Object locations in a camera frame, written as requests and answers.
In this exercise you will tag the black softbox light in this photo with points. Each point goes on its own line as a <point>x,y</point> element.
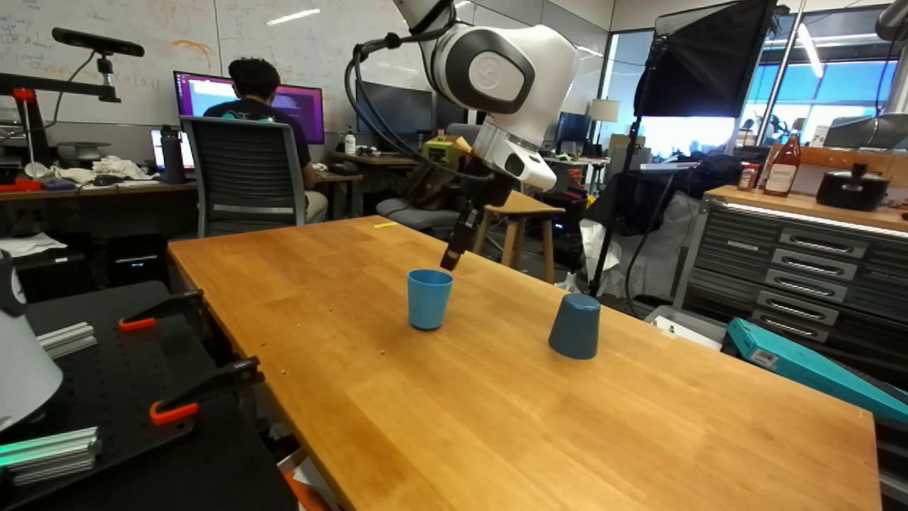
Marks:
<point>704,61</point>

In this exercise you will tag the yellow object behind arm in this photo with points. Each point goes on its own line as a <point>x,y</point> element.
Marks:
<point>444,153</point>

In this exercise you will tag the red white bottle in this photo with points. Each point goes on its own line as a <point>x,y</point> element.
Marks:
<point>781,171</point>

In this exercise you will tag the dark office desk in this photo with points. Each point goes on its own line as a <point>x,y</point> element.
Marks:
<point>94,202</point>

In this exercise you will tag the black side table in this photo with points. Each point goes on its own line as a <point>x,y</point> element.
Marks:
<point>142,417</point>

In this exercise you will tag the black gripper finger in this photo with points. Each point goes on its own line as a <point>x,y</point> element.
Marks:
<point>463,244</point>
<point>449,254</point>

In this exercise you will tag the teal plastic case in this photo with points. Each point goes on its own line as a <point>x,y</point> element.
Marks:
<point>812,366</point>

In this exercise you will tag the light blue plastic cup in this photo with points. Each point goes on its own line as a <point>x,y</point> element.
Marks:
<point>429,303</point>

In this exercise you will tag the aluminium extrusion bars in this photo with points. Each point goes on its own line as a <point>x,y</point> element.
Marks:
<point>70,339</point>
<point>47,452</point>

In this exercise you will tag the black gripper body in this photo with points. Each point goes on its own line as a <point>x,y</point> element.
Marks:
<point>487,197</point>

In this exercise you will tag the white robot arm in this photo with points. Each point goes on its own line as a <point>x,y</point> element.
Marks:
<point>500,68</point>

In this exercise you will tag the seated person with dark hair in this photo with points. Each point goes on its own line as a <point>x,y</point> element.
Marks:
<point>253,89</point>

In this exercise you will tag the grey drawer tool cabinet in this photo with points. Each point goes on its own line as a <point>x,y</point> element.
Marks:
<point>805,272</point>

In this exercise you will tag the wooden stool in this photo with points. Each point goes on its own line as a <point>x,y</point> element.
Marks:
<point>518,215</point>

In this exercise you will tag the dark blue plastic cup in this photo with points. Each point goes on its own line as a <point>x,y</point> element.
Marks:
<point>573,329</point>

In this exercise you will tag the white lampshade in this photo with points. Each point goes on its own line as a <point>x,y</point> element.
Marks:
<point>23,373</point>

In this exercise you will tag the yellow tape strip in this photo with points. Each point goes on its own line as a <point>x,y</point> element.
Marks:
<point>385,227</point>

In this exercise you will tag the black bar camera on stand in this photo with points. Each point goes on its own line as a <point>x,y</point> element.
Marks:
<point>94,45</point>

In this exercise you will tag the small bright monitor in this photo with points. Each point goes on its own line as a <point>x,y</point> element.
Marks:
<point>171,149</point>

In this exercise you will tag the black box on cabinet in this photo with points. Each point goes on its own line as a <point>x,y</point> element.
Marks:
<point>852,188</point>

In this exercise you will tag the grey mesh office chair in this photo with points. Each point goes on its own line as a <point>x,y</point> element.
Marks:
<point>247,175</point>

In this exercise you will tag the monitor with purple screen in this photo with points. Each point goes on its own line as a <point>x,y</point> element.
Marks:
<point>302,105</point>

